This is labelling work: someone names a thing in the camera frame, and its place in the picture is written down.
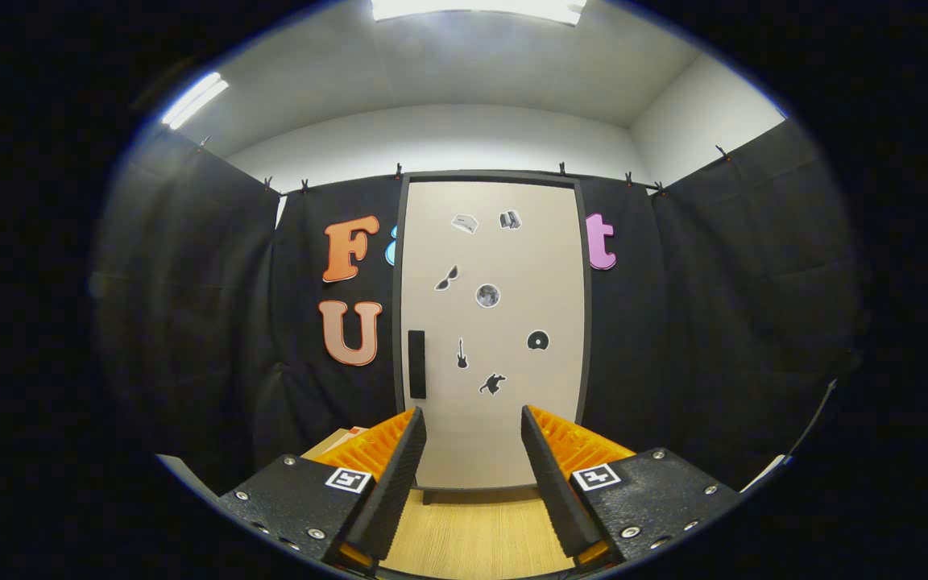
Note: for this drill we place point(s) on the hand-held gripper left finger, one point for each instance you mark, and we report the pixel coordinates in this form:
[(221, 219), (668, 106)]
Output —
[(395, 491)]

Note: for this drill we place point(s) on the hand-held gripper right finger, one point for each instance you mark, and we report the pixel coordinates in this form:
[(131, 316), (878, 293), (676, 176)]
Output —
[(553, 491)]

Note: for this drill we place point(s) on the beige shoe cabinet door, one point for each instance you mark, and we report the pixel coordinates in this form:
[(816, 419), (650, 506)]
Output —
[(504, 435)]

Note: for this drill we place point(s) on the dark grey shoe cabinet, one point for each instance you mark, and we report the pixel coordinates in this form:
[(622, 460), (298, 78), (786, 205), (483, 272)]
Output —
[(488, 176)]

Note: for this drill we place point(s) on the grey chair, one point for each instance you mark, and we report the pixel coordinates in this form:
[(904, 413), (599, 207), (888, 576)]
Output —
[(186, 477)]

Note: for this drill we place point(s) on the black backdrop cloth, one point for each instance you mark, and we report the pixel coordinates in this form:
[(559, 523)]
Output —
[(714, 322)]

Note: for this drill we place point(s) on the row of black cloth clips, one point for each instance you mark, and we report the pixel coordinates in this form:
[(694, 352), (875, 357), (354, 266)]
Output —
[(659, 188)]

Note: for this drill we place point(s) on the narrow ceiling light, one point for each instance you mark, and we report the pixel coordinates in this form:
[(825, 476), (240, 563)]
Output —
[(194, 101)]

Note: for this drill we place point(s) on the long ceiling light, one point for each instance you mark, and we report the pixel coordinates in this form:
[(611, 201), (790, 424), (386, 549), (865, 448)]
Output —
[(472, 8)]

